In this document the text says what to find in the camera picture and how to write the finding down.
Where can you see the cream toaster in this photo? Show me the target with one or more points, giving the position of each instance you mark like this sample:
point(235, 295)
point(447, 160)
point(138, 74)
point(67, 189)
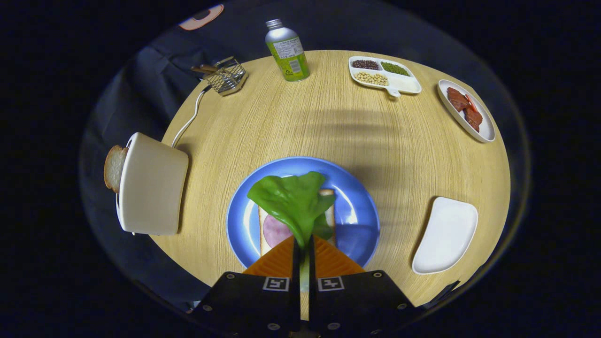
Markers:
point(152, 188)

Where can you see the empty white curved dish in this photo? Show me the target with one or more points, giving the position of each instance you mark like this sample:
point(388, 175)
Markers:
point(446, 234)

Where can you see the white divided dish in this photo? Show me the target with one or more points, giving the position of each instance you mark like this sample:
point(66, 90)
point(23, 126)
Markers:
point(406, 84)

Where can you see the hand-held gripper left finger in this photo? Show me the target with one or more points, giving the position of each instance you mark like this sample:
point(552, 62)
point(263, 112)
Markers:
point(296, 263)

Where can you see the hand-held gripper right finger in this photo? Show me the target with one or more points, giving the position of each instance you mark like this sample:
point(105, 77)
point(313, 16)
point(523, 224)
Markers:
point(312, 263)

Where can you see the blue round plate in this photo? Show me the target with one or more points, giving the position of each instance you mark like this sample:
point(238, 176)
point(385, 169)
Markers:
point(357, 197)

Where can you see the pile of green beans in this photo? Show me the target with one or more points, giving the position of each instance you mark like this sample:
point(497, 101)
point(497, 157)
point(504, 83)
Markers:
point(394, 69)

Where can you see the green lettuce leaf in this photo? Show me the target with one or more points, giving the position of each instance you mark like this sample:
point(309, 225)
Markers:
point(291, 202)

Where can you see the toasted bread slice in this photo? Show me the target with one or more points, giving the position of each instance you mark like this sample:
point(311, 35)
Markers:
point(114, 169)

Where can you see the brown meat slice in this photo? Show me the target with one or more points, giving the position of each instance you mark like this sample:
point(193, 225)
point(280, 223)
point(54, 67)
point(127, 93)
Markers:
point(458, 98)
point(473, 118)

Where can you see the silver bottle with green label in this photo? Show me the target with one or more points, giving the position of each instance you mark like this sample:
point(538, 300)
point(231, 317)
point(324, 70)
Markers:
point(287, 58)

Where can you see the pink sausage piece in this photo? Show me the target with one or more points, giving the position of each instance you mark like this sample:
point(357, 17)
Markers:
point(472, 103)

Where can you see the white oval plate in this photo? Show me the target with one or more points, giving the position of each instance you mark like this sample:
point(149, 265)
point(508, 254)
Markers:
point(486, 131)

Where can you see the pile of red beans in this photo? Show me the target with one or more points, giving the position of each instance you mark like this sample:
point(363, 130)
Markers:
point(366, 65)

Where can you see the pink ham slice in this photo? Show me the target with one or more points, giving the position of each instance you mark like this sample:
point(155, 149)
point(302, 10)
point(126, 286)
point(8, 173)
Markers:
point(274, 231)

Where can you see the pile of soybeans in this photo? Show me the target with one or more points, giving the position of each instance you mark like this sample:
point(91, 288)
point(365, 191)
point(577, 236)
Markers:
point(371, 79)

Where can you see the white bread slice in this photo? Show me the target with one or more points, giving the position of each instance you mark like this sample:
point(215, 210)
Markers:
point(332, 216)

